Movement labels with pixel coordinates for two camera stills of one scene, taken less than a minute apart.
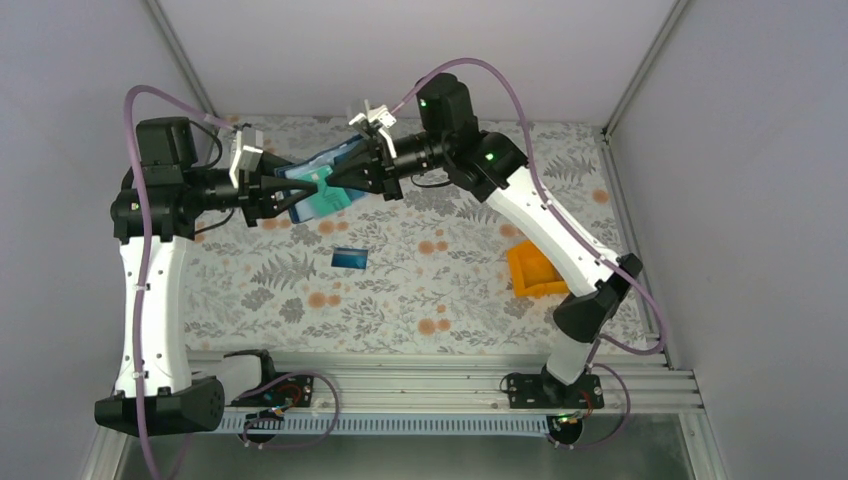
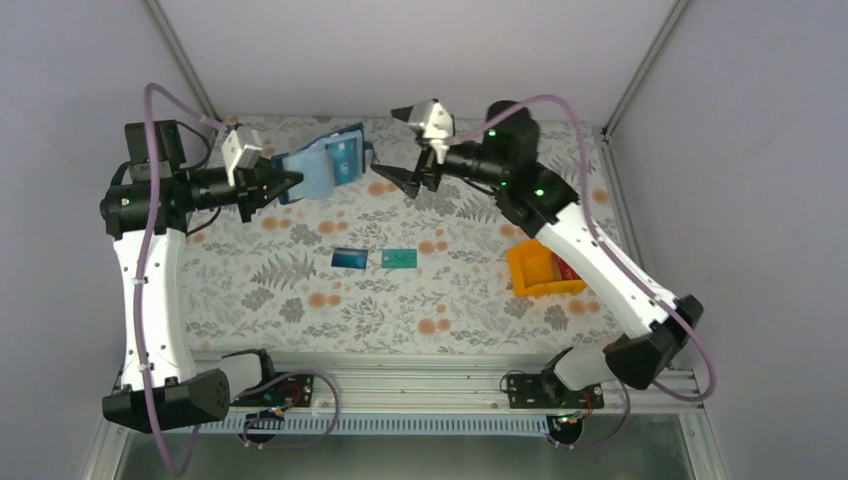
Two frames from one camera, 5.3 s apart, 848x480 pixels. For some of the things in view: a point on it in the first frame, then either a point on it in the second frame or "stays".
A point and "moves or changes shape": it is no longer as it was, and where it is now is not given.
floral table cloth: [424, 274] stays
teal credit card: [328, 199] to [399, 258]
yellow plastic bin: [532, 274] stays
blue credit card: [350, 258] stays
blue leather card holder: [308, 209] moves or changes shape
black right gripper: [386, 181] to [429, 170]
